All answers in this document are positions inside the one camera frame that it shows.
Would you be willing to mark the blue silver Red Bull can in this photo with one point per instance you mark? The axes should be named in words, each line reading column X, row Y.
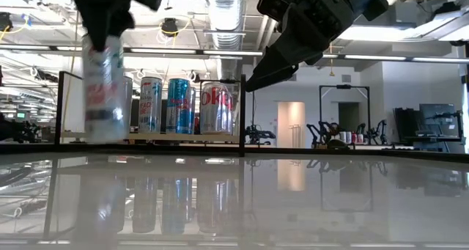
column 179, row 107
column 193, row 110

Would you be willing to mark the black aluminium table frame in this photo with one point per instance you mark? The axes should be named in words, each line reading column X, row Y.
column 293, row 151

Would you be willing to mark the silver Tropical Vibe Celsius can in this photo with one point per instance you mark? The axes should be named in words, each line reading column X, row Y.
column 129, row 107

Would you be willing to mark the black overhead camera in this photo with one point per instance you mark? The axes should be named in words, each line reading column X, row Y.
column 169, row 27

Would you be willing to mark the background black robot arm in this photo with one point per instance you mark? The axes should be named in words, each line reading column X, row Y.
column 260, row 134
column 322, row 132
column 377, row 131
column 18, row 131

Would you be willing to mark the black desk monitor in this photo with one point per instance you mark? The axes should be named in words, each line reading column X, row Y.
column 436, row 118

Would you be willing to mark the silver ventilation duct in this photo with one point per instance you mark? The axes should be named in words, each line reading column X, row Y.
column 223, row 15

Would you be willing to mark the green lit screen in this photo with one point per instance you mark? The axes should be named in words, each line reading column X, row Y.
column 21, row 115

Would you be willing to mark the black background rig frame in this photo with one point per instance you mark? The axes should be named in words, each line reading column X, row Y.
column 344, row 86

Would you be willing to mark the white Peach Vibe Celsius can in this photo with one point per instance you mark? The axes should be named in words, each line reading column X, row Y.
column 150, row 107
column 102, row 107

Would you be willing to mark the white ceiling light panel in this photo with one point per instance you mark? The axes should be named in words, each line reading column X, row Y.
column 439, row 26

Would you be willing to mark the black computer monitor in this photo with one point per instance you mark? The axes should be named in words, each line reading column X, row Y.
column 135, row 114

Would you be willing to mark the long ceiling light strip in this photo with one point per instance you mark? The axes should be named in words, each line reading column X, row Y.
column 165, row 51
column 403, row 58

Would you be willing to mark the small background white can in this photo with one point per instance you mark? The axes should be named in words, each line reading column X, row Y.
column 343, row 137
column 349, row 137

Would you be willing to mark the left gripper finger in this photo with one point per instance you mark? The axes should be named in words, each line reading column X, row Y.
column 106, row 26

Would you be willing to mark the silver Diet Coke can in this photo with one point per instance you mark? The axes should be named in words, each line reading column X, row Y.
column 216, row 110
column 236, row 114

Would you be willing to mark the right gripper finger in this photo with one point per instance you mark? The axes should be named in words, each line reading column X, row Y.
column 293, row 48

